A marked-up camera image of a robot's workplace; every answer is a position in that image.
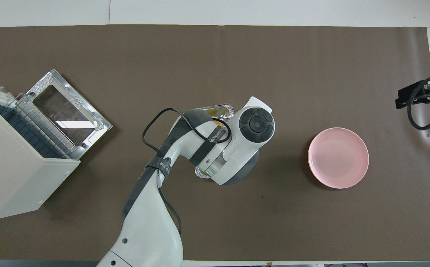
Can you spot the aluminium foil tray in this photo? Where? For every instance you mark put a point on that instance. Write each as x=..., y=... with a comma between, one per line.
x=229, y=109

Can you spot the golden sliced bread loaf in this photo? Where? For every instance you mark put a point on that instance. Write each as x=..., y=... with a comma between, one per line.
x=214, y=111

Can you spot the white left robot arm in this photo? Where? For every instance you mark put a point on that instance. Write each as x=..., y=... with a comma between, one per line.
x=151, y=230

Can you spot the cream toaster oven body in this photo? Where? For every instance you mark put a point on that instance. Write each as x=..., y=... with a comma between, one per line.
x=10, y=167

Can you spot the pink round plate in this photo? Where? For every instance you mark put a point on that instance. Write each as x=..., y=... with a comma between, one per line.
x=338, y=157

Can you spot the brown table mat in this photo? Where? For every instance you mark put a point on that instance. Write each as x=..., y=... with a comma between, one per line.
x=274, y=222

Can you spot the glass oven door metal frame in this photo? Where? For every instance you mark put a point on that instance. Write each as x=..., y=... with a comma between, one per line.
x=99, y=124

